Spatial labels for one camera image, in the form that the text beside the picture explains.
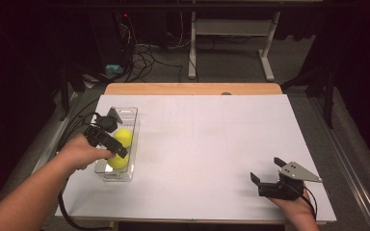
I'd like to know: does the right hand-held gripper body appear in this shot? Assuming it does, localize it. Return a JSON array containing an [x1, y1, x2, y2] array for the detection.
[[258, 161, 323, 201]]

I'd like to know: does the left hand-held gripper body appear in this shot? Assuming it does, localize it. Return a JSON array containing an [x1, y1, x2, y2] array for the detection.
[[84, 107, 129, 159]]

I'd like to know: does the yellow tennis ball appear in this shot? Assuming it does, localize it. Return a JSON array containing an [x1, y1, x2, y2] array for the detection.
[[107, 153, 130, 170], [113, 128, 134, 149]]

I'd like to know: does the clear plastic container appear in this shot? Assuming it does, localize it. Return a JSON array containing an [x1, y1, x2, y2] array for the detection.
[[93, 106, 142, 183]]

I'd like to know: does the person's right hand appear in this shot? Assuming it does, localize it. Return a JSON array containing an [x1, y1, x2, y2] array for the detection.
[[268, 192, 316, 222]]

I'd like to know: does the person's left hand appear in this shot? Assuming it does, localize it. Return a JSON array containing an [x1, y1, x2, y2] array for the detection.
[[57, 133, 116, 173]]

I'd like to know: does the white board mat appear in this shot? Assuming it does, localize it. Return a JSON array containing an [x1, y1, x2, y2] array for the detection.
[[55, 94, 337, 224]]

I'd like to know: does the black tripod stand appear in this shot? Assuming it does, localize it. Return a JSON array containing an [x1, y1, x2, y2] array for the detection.
[[280, 64, 337, 130], [58, 62, 110, 122]]

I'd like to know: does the teal small box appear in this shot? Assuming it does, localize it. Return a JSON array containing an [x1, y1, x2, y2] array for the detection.
[[105, 64, 124, 75]]

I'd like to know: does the wooden table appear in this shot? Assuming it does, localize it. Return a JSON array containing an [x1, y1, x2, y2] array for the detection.
[[104, 82, 327, 231]]

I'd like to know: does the black computer case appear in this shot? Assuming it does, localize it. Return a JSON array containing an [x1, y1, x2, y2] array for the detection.
[[89, 9, 136, 68]]

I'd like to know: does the right hand-held gripper cable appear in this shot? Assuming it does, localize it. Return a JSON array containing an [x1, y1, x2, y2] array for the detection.
[[298, 188, 318, 221]]

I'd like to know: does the hand-held gripper cable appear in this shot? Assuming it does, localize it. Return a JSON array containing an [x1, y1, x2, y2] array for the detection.
[[57, 112, 114, 231], [298, 188, 318, 221]]

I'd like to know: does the black floor cable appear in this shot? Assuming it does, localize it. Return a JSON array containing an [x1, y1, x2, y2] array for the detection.
[[56, 98, 100, 152]]

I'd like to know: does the metal floor rail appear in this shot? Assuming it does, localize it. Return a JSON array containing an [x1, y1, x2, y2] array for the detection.
[[0, 91, 80, 231], [307, 95, 370, 231]]

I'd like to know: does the left hand-held gripper cable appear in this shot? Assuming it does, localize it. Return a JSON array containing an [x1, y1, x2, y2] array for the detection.
[[57, 112, 114, 231]]

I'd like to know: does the tangle of floor cables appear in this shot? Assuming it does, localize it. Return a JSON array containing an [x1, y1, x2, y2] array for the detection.
[[119, 13, 200, 83]]

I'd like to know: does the white metal desk frame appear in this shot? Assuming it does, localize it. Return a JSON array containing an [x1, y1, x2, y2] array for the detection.
[[187, 11, 282, 83]]

